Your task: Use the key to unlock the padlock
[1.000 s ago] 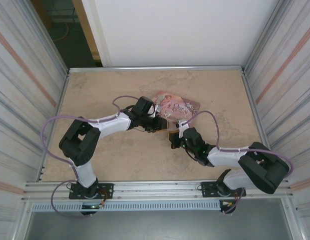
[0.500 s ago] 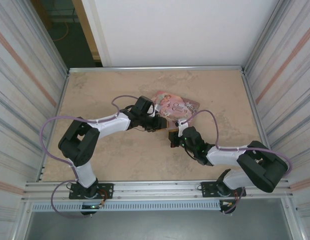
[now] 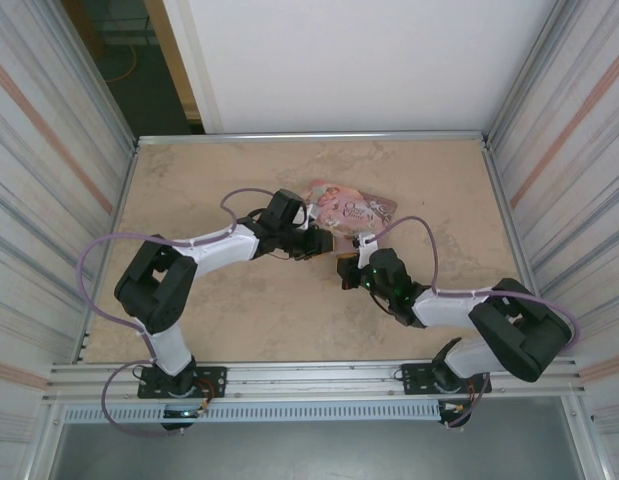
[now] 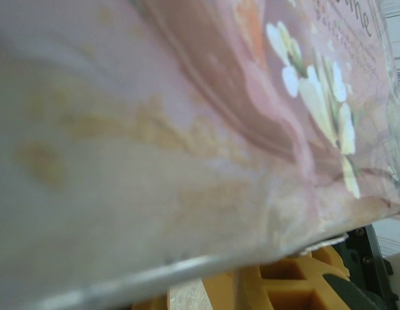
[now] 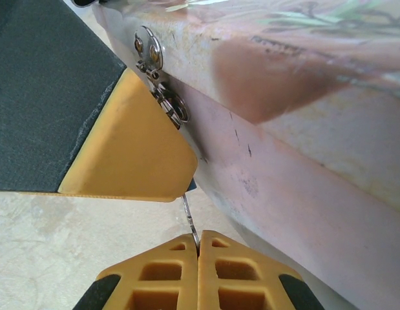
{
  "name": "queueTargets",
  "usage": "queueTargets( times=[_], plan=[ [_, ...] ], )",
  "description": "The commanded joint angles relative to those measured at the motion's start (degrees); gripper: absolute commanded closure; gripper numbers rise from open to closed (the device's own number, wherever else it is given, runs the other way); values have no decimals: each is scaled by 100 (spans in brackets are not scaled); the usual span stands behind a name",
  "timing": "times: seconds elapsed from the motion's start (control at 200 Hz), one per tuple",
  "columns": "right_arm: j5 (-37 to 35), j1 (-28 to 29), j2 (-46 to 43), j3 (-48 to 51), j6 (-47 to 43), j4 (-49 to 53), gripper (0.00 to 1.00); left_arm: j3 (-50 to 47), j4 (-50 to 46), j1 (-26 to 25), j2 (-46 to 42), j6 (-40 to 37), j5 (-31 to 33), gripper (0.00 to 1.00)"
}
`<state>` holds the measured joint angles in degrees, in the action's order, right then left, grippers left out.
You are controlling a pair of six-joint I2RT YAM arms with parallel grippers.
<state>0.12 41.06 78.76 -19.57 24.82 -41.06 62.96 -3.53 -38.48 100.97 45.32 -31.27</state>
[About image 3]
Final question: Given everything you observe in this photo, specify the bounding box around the pink illustrated tin box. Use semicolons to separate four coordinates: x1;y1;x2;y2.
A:
302;178;400;254

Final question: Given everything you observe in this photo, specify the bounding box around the white back panel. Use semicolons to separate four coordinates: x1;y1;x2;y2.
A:
161;0;563;136

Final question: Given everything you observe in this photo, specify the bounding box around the grey metal sheet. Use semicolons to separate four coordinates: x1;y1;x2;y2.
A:
51;422;588;480

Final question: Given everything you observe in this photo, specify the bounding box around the corrugated white side panel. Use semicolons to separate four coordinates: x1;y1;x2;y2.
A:
482;0;619;480
0;0;141;480

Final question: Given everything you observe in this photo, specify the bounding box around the aluminium mounting rail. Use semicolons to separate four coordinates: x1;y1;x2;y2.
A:
47;360;585;402

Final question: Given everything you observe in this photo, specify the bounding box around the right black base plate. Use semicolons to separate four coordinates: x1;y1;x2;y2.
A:
401;363;441;397

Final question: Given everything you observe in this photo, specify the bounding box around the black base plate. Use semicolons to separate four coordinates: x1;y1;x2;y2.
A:
401;363;441;397
137;365;228;400

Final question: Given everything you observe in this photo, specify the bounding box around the grey slotted cable duct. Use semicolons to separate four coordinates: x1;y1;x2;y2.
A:
62;402;441;424

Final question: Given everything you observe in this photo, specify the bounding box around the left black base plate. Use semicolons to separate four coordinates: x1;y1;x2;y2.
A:
137;365;228;400

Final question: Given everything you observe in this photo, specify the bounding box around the wooden door frame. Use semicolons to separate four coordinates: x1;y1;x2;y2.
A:
142;0;206;135

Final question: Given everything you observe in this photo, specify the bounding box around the orange floor cable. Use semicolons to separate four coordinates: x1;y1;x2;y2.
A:
105;43;141;84

